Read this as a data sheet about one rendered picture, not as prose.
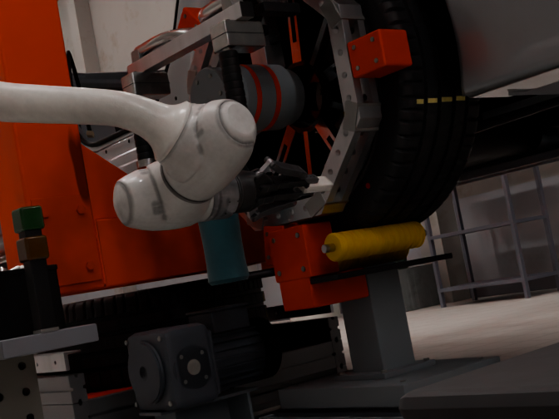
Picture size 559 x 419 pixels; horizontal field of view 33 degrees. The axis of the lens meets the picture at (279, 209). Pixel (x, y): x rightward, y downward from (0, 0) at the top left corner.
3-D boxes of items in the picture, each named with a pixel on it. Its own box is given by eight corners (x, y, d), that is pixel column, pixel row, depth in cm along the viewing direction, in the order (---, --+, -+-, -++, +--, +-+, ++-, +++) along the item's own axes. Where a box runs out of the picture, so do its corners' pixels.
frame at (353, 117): (399, 198, 183) (347, -75, 187) (375, 201, 178) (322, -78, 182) (235, 239, 225) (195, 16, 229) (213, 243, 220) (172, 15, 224)
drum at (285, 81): (314, 120, 200) (302, 56, 201) (232, 125, 186) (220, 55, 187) (273, 136, 211) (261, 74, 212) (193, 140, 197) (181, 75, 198)
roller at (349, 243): (437, 244, 205) (431, 217, 205) (335, 261, 186) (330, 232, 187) (417, 248, 209) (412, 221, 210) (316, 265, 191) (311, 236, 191)
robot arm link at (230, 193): (220, 188, 157) (249, 185, 160) (193, 158, 162) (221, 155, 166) (205, 232, 161) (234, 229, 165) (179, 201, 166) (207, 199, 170)
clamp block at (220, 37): (267, 46, 179) (262, 18, 179) (228, 45, 173) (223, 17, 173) (251, 54, 183) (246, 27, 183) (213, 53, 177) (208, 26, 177)
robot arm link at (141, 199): (195, 237, 163) (233, 200, 154) (116, 248, 154) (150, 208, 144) (175, 183, 167) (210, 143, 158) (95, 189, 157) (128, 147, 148)
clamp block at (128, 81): (171, 93, 205) (167, 70, 205) (135, 94, 199) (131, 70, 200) (160, 100, 209) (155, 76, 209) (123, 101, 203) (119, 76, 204)
